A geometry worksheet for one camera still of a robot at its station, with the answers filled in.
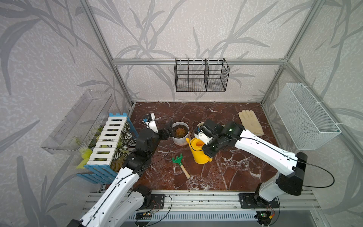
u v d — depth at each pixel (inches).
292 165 16.1
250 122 42.8
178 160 35.0
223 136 19.0
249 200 29.1
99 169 23.6
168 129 25.2
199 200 29.6
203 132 22.6
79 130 27.6
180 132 35.2
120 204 17.6
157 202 28.6
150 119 23.6
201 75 41.1
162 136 25.5
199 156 29.6
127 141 27.3
